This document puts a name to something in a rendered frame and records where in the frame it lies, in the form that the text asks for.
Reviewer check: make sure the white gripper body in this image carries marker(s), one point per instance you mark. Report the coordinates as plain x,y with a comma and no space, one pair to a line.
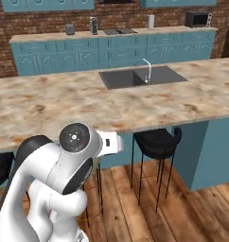
120,143

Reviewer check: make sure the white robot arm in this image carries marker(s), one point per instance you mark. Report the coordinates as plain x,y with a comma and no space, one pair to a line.
40,176

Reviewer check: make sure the black bar stool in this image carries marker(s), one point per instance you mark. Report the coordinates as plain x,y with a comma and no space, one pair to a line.
155,143
1,167
100,186

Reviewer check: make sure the blue dining counter base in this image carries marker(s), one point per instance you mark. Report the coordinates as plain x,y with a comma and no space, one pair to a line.
211,151

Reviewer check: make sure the dark grey sink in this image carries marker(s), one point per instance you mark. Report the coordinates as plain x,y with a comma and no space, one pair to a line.
141,77

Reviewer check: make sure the white tap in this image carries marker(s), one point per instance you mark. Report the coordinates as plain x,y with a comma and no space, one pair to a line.
149,67

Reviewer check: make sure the blue lower cupboard run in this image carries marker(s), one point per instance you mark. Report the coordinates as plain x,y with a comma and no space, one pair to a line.
113,52

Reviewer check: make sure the black hob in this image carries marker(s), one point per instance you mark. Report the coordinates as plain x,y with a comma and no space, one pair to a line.
119,31

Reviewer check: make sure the grey toaster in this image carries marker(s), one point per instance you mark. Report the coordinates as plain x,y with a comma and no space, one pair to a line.
70,29

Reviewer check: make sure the white paper towel roll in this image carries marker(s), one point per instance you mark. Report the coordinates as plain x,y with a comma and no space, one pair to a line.
151,22

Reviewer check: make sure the dark extractor hood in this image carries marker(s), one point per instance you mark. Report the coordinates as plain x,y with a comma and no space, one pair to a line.
116,1

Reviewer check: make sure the black microwave oven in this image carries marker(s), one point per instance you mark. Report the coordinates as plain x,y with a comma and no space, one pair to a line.
197,19

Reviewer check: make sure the blue wall cupboards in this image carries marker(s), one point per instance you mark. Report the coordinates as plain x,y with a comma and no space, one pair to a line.
179,2
47,4

